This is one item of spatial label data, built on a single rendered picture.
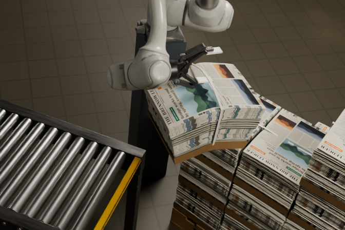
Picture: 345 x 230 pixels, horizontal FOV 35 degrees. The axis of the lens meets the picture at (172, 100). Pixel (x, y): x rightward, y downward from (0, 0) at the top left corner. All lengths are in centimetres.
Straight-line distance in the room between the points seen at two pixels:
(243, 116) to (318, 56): 244
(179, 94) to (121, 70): 32
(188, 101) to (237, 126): 23
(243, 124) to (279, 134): 39
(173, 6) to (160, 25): 72
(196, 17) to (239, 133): 59
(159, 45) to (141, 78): 13
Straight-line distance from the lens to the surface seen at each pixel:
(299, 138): 255
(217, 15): 247
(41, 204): 221
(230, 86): 218
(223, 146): 221
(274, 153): 244
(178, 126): 200
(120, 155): 235
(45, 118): 250
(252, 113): 214
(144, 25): 265
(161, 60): 171
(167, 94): 210
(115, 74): 186
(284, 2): 507
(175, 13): 252
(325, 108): 406
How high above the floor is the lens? 257
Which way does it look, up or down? 43 degrees down
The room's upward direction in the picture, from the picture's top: 9 degrees clockwise
